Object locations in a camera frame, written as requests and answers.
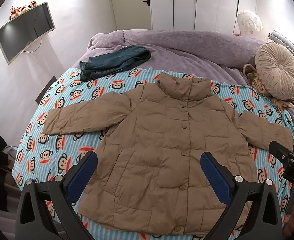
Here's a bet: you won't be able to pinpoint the tan puffer jacket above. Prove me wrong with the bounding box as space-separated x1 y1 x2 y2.
44 73 293 236

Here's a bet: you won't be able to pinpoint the cream bedroom door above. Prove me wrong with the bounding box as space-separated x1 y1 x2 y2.
111 0 151 30

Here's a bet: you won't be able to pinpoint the brown knot cushion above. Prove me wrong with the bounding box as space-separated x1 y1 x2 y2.
242 63 294 111

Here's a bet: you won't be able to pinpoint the round beige pleated cushion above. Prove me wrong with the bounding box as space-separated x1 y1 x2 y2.
255 42 294 100

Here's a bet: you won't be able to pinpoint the purple duvet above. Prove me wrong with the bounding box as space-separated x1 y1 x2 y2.
72 29 294 140

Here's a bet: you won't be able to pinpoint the white wardrobe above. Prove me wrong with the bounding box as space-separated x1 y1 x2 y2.
150 0 256 35

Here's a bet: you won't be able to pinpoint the folded dark blue jeans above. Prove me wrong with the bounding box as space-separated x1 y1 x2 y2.
79 45 151 82

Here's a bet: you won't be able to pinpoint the red flower decoration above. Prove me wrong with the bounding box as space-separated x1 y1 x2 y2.
9 0 37 20

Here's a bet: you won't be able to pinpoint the wall mounted television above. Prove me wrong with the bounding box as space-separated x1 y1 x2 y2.
0 2 56 64

